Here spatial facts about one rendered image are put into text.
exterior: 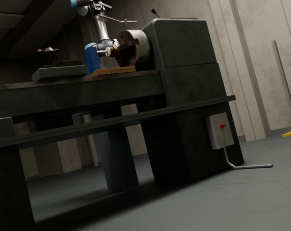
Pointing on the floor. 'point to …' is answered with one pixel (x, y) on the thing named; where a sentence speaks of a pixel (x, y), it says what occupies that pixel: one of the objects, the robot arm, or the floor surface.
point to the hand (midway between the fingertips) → (106, 21)
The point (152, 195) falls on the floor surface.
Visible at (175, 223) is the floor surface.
